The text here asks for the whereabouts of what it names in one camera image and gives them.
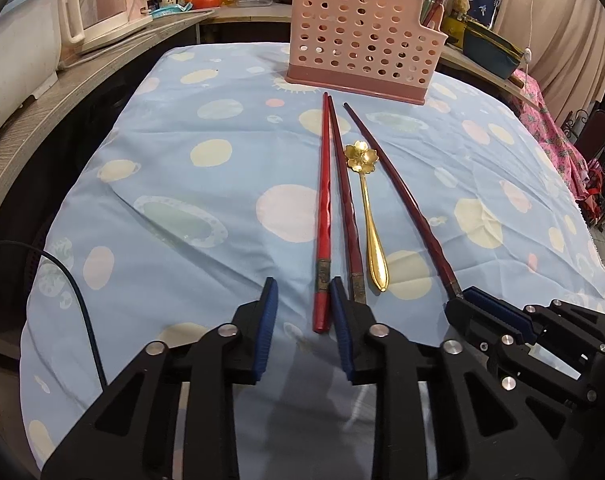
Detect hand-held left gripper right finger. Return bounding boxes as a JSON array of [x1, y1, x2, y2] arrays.
[[329, 276, 573, 480]]

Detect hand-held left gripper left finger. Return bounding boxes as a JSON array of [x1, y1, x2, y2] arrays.
[[41, 276, 279, 480]]

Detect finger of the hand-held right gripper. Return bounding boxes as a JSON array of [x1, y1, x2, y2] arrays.
[[463, 286, 605, 356], [445, 300, 604, 407]]

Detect dark red chopstick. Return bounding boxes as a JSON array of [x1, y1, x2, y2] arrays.
[[327, 96, 368, 307]]

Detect maroon chopstick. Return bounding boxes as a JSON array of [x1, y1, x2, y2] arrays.
[[343, 102, 464, 301]]

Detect pink perforated utensil basket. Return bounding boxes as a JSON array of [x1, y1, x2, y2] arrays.
[[286, 0, 448, 106]]

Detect gold flower spoon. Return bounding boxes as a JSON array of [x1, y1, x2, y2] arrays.
[[345, 141, 389, 292]]

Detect pink floral cloth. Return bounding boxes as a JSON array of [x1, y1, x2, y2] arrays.
[[517, 72, 605, 202]]

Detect dark metal chair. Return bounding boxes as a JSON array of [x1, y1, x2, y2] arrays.
[[562, 109, 605, 162]]

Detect dark blue baking dish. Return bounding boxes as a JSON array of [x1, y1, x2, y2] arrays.
[[462, 22, 526, 81]]

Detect beige curtain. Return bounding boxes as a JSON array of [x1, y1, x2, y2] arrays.
[[492, 0, 605, 127]]

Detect pink electric kettle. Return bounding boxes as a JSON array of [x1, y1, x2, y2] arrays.
[[60, 0, 156, 56]]

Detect white plastic tub blue rim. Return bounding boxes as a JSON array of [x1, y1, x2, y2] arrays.
[[0, 0, 66, 134]]

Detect black cable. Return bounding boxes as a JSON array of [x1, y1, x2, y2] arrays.
[[0, 242, 109, 392]]

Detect white power cable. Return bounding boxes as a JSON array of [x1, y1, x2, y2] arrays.
[[57, 14, 204, 69]]

